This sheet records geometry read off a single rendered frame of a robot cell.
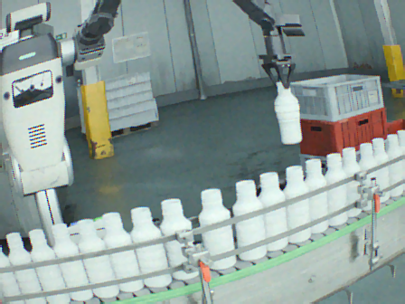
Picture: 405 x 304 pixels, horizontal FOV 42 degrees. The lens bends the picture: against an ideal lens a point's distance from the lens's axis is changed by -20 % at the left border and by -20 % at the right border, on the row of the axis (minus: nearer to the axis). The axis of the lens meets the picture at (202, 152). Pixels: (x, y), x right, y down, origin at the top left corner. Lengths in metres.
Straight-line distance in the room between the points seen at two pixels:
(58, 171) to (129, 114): 9.07
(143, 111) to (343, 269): 9.58
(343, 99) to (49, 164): 2.28
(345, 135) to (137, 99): 7.49
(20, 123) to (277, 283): 0.84
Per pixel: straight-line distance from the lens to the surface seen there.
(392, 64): 11.28
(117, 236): 1.15
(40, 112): 1.67
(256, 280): 1.26
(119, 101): 10.68
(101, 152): 8.89
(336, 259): 1.38
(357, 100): 3.71
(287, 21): 1.63
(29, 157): 1.67
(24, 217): 4.92
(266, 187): 1.27
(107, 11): 1.61
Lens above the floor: 1.46
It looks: 10 degrees down
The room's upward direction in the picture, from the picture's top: 9 degrees counter-clockwise
